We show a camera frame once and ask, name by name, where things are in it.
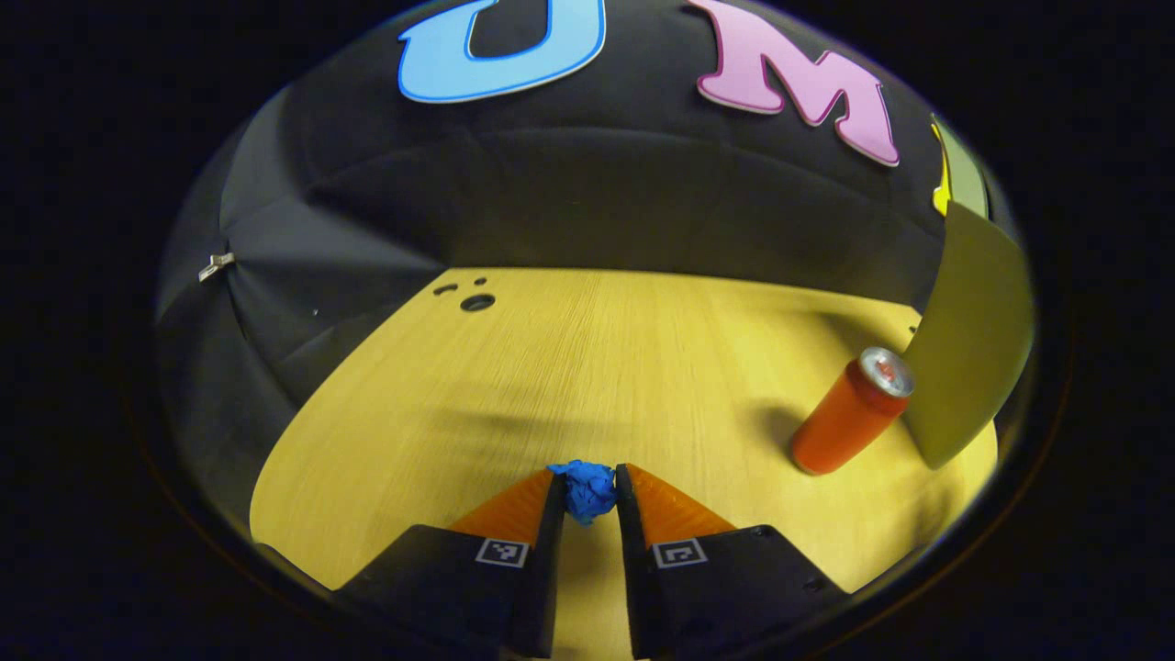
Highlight orange pop can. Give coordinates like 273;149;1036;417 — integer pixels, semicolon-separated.
791;346;916;476

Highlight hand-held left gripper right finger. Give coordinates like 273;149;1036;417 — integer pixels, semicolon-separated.
615;462;850;660

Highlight black backdrop cloth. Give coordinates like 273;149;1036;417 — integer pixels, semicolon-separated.
156;0;1020;478

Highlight cream desktop garbage bin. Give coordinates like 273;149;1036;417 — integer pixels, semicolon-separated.
904;115;1034;471

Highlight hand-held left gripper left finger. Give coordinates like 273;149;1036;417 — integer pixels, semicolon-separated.
335;468;567;660

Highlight blue paper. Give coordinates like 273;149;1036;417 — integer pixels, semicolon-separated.
548;459;618;526

